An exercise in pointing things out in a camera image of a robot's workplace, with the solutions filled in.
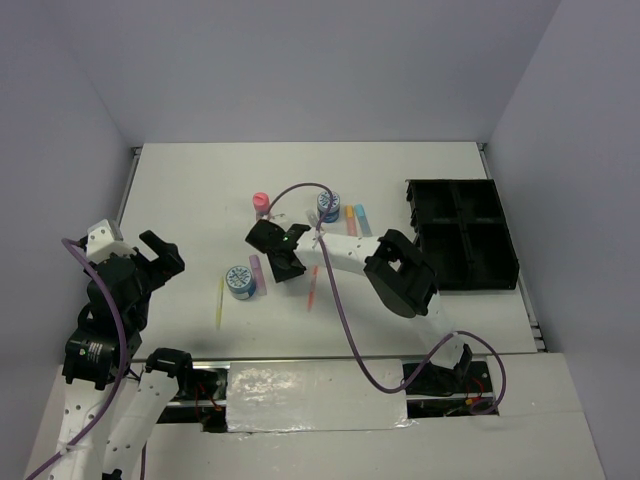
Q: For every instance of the yellow highlighter pen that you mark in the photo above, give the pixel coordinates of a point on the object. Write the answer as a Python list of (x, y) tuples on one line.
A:
[(219, 303)]

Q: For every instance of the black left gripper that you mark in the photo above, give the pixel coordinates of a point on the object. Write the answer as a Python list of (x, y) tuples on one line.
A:
[(168, 263)]

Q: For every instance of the silver tape-covered panel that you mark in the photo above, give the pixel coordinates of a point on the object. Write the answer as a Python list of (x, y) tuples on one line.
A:
[(308, 396)]

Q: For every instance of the orange-capped clear highlighter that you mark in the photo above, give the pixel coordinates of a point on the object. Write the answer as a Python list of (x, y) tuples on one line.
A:
[(313, 219)]

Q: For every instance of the blue highlighter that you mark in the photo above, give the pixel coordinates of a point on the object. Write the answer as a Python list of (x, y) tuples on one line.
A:
[(362, 219)]

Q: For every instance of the blue paint jar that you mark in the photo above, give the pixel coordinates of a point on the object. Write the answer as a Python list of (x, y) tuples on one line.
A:
[(240, 282), (328, 207)]

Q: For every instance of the pink-capped marker tube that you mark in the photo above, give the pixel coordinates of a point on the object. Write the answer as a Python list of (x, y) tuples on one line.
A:
[(261, 204)]

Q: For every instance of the blue paint jar far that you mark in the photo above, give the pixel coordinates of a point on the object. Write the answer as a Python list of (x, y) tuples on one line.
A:
[(328, 207)]

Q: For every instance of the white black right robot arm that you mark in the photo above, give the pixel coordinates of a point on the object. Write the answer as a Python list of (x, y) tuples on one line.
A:
[(398, 273)]

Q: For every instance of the orange pen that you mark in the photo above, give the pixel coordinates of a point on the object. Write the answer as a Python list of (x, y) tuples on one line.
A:
[(312, 289)]

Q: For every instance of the pink highlighter orange cap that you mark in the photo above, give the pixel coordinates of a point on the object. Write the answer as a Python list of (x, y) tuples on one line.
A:
[(351, 221)]

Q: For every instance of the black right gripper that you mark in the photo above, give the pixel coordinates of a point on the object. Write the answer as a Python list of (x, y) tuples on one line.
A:
[(281, 275)]

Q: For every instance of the blue paint jar near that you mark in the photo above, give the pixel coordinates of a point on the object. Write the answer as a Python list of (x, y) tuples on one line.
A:
[(240, 282)]

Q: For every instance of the black four-compartment organizer tray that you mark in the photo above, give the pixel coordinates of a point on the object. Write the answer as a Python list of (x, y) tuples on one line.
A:
[(461, 227)]

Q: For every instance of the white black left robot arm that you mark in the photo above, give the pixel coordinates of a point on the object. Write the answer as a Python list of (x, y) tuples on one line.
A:
[(99, 353)]

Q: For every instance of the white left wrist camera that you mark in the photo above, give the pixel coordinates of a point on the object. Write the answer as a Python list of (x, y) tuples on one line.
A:
[(105, 240)]

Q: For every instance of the purple highlighter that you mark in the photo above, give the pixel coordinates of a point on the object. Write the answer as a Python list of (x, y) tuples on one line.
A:
[(258, 275)]

